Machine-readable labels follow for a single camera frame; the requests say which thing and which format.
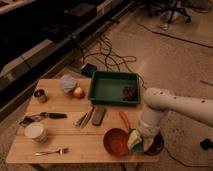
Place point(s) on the light blue crumpled cloth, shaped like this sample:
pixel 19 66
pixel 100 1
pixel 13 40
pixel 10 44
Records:
pixel 67 83

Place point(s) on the yellow green sponge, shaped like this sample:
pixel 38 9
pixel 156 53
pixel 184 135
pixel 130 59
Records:
pixel 137 143

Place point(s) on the small metal can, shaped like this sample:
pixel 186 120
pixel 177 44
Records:
pixel 40 95

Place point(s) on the orange bowl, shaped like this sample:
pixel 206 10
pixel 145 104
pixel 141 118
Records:
pixel 115 142

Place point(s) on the black power adapter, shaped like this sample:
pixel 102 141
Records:
pixel 88 69

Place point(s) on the office chair base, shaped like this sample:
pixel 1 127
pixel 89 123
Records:
pixel 175 7

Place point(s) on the purple bowl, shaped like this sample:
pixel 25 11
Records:
pixel 157 145

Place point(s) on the dark shelving unit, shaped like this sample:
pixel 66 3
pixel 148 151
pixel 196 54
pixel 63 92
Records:
pixel 35 36

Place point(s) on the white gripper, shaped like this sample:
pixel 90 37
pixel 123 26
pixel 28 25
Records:
pixel 149 122

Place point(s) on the silver fork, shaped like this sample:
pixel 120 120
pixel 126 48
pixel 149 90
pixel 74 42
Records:
pixel 60 151

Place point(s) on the green plastic tray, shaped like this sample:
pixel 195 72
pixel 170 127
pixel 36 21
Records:
pixel 107 88

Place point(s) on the wooden chopsticks pair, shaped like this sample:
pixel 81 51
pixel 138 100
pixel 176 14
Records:
pixel 82 122

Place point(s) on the black box on floor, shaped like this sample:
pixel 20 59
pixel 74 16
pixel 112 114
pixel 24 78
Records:
pixel 206 144

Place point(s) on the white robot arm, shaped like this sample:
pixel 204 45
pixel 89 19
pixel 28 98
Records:
pixel 158 102

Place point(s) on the dark grapes bunch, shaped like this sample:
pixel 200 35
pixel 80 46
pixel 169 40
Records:
pixel 129 93

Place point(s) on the white paper cup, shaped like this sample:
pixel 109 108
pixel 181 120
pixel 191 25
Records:
pixel 36 131

